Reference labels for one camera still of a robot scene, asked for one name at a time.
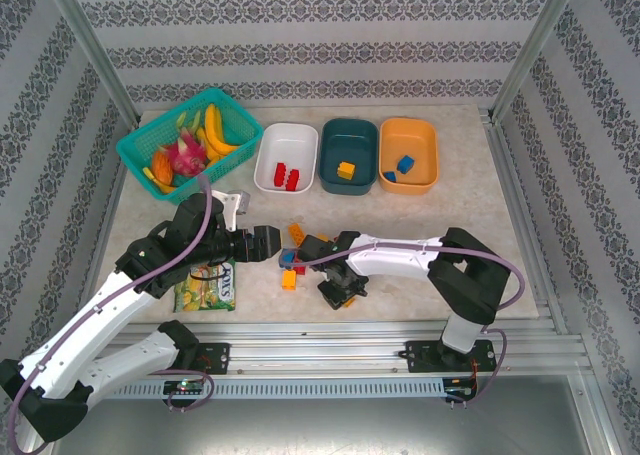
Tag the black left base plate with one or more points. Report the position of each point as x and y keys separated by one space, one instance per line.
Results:
x=217 y=357

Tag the left circuit board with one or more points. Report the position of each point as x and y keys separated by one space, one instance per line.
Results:
x=185 y=387

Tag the large yellow toy banana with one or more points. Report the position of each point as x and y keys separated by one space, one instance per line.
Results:
x=214 y=125

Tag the right circuit board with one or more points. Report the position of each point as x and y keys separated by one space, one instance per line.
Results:
x=460 y=389

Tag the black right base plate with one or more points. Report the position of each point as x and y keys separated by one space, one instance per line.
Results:
x=417 y=357

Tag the blue lego brick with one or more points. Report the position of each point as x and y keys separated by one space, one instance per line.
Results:
x=286 y=257
x=406 y=164
x=390 y=177

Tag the dark teal plastic container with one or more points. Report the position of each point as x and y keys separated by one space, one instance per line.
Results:
x=347 y=140

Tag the left aluminium frame post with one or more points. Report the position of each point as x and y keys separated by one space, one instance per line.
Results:
x=85 y=35

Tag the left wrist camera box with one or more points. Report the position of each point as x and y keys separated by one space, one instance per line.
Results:
x=232 y=205

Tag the green Fox's candy bag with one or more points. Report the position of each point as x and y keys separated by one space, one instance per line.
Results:
x=205 y=295

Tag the circuit board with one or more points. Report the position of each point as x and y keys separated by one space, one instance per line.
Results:
x=185 y=387
x=460 y=389

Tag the long red lego brick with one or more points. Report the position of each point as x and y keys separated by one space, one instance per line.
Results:
x=300 y=270
x=293 y=180
x=280 y=175

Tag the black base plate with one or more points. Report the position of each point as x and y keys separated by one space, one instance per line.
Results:
x=217 y=357
x=417 y=357

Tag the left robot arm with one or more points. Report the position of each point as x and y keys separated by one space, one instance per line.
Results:
x=75 y=335

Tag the aluminium mounting rail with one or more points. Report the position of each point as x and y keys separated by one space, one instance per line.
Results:
x=310 y=347

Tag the orange plastic container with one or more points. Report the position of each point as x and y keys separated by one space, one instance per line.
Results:
x=407 y=135

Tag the teal plastic mesh basket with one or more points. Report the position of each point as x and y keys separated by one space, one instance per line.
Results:
x=240 y=120

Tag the small yellow toy banana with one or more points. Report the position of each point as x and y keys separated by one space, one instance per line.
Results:
x=205 y=142

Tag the pink toy dragon fruit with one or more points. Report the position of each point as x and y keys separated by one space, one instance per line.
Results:
x=187 y=157

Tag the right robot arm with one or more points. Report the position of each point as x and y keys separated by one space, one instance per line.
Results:
x=400 y=260

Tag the orange toy fruit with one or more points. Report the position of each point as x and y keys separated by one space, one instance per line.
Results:
x=162 y=167

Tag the right aluminium side rail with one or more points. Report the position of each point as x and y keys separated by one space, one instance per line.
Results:
x=510 y=185

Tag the long orange lego brick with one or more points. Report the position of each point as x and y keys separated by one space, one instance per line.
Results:
x=350 y=303
x=296 y=232

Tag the aluminium frame post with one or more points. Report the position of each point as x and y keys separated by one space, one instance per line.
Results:
x=85 y=35
x=535 y=45

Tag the yellow toy fruit piece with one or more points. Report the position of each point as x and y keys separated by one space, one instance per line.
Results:
x=150 y=174

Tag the right aluminium frame post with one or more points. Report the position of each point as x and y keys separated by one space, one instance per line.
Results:
x=535 y=45

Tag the white plastic container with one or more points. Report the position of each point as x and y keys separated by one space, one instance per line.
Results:
x=285 y=140

